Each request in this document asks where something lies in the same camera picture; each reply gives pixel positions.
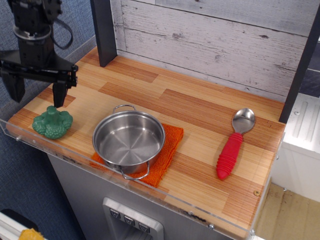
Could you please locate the orange woven cloth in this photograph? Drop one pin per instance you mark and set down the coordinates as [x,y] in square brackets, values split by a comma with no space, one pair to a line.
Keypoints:
[170,150]

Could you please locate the dark cabinet post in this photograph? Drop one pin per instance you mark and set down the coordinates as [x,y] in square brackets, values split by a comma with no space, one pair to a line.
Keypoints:
[304,62]
[104,31]

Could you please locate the clear acrylic edge guard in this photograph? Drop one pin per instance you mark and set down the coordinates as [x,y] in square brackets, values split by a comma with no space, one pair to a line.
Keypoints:
[203,109]

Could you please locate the silver dispenser button panel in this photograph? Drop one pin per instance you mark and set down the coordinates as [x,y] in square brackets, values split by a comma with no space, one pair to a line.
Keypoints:
[126,223]

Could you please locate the red handled metal spoon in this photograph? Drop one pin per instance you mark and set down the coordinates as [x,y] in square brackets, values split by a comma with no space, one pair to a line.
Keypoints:
[242,122]

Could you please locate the dark right cabinet post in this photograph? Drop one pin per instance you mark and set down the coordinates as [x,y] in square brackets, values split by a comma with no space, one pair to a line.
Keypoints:
[304,62]

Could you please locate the grey toy cabinet front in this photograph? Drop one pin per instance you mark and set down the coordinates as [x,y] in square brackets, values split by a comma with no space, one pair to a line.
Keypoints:
[86,187]

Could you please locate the stainless steel pan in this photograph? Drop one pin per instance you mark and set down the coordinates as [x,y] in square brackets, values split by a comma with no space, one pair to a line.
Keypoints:
[123,116]

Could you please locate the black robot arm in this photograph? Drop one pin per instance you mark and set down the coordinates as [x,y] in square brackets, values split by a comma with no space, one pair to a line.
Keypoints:
[34,19]

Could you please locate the dark left cabinet post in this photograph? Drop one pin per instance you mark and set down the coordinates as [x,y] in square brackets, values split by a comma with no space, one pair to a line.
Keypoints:
[104,31]

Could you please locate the white toy sink unit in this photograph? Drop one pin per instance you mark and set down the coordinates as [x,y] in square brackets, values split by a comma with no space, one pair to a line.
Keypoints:
[297,164]

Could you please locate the green toy broccoli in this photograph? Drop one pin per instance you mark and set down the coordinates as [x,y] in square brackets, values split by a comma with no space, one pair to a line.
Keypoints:
[53,124]

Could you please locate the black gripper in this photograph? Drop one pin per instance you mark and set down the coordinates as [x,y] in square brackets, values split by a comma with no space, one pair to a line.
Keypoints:
[36,59]

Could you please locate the yellow object at corner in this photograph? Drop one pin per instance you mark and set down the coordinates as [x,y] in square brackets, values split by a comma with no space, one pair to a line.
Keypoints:
[30,234]

